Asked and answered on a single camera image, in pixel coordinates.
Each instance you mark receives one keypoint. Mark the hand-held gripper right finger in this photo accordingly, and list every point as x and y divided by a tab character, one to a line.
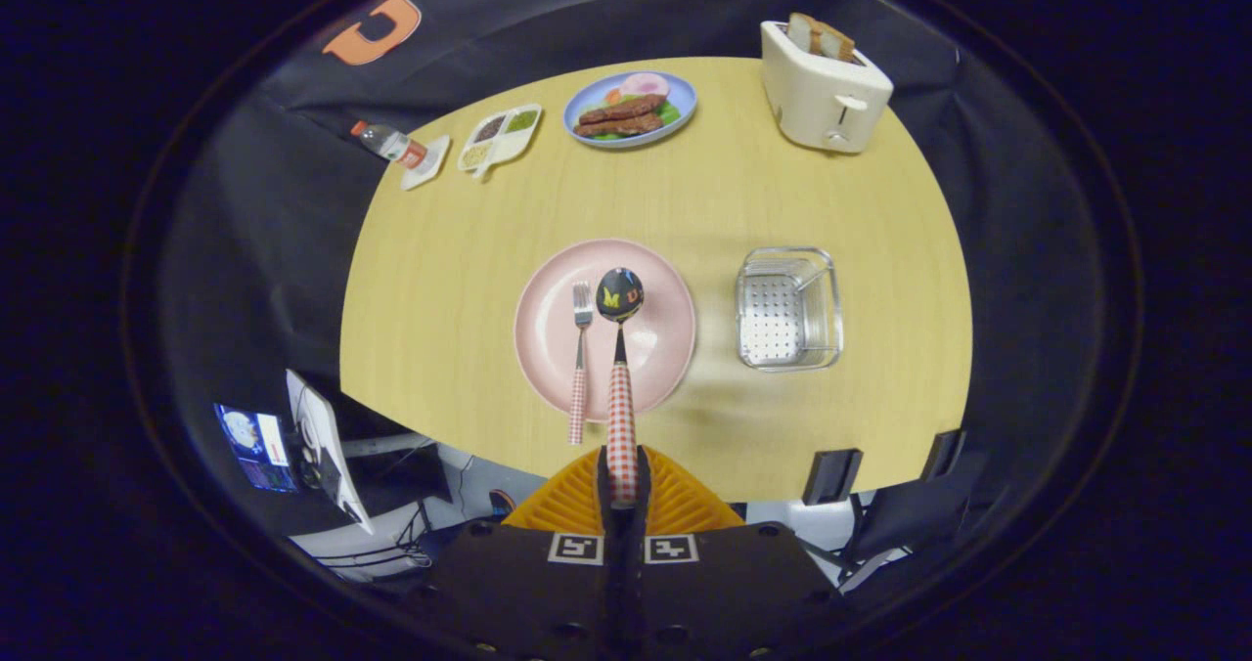
642	519

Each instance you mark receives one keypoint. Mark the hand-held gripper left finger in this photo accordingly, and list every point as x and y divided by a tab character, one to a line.
604	519

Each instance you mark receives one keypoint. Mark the black table clamp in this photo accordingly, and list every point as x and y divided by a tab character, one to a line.
831	475
944	454

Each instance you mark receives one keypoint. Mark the pink plate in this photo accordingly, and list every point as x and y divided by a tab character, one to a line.
548	329

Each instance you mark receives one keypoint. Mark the metal drainer basket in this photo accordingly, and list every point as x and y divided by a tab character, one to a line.
773	319

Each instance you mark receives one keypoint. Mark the black chair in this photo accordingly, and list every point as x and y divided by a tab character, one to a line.
910	514

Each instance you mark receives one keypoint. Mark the white board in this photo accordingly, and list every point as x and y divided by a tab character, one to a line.
328	436

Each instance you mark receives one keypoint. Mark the laptop screen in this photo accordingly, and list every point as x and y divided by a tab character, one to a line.
254	446

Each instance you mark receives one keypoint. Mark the white divided condiment dish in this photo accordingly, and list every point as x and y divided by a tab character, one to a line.
499	143

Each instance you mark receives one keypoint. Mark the brown meat strip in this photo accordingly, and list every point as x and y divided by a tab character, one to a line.
616	126
626	109

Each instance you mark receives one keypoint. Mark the small white square dish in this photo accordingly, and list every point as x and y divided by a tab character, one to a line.
432	165

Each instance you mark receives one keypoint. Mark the green lettuce leaf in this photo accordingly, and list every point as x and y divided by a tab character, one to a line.
670	113

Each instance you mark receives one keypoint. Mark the blue food plate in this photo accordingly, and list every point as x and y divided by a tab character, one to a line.
685	104

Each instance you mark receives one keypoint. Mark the clear bottle with red label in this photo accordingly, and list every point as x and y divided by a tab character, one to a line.
396	145

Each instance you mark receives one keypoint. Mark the pink ham slice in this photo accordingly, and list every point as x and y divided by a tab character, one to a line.
646	85

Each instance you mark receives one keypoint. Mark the cream toaster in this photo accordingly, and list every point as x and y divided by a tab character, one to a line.
822	104

